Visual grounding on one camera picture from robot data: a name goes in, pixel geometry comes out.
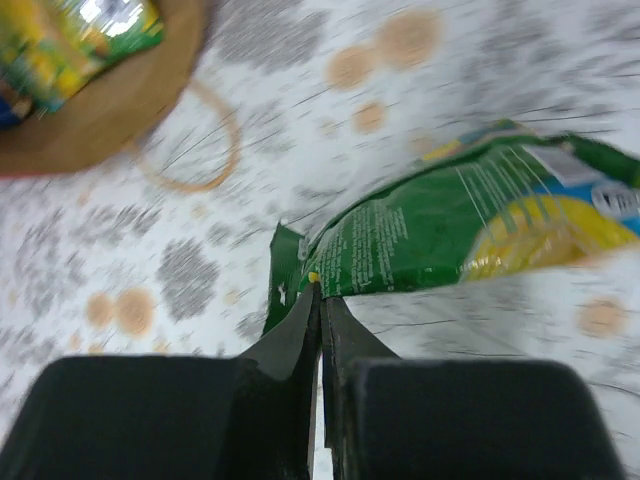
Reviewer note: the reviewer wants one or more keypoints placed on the green Fox's candy bag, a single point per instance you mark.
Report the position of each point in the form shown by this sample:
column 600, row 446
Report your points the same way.
column 50, row 50

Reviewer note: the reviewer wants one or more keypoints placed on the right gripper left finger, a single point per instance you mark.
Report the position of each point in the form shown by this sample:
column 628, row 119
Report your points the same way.
column 176, row 417

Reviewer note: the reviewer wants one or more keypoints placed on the red paper bag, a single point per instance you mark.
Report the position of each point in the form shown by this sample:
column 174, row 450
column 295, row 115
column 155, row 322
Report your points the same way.
column 113, row 113

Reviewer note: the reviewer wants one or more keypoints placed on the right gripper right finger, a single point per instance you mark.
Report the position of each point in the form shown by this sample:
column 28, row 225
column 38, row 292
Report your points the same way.
column 387, row 417

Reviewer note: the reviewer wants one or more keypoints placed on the green snack bag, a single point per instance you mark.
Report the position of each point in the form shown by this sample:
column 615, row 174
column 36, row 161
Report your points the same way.
column 493, row 202

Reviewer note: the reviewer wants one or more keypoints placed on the floral table mat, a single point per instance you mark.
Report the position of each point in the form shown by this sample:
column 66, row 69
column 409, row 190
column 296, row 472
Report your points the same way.
column 334, row 99

